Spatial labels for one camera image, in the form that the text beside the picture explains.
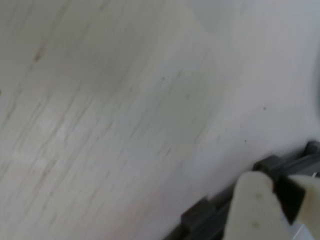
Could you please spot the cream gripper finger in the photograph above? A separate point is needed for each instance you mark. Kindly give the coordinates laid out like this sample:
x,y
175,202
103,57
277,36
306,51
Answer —
x,y
312,192
252,210

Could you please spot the grey circular toy train track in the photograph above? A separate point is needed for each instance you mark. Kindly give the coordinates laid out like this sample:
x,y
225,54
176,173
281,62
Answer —
x,y
196,217

